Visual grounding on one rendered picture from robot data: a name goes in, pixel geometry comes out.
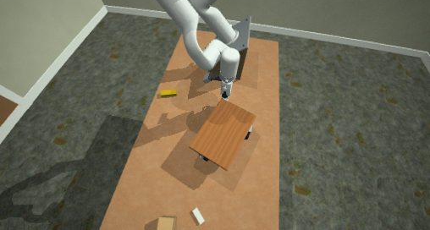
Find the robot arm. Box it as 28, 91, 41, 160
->
157, 0, 240, 84

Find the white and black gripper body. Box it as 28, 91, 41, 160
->
220, 78, 234, 96

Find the yellow flat bar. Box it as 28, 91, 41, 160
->
161, 90, 177, 97

